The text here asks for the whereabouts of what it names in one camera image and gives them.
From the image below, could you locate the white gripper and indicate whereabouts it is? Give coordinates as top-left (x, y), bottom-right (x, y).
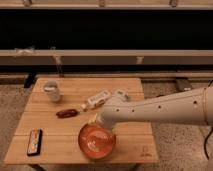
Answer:
top-left (87, 88), bottom-right (131, 134)

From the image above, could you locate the orange ceramic bowl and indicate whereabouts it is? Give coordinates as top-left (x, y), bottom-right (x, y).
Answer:
top-left (78, 124), bottom-right (116, 160)

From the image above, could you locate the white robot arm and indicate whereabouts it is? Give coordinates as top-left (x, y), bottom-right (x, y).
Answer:
top-left (90, 87), bottom-right (213, 130)

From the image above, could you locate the white ceramic cup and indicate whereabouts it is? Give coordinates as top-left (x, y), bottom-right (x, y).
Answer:
top-left (43, 80), bottom-right (61, 102)

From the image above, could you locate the white plastic bottle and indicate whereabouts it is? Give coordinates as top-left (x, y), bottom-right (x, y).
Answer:
top-left (81, 90), bottom-right (111, 111)

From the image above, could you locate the brown sausage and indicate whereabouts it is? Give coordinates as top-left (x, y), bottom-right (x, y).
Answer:
top-left (56, 109), bottom-right (78, 118)

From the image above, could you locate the wooden table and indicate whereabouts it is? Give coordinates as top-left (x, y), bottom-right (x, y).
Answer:
top-left (4, 78), bottom-right (158, 164)

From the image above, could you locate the black rectangular box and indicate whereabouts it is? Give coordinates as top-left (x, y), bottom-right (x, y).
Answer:
top-left (27, 129), bottom-right (43, 156)

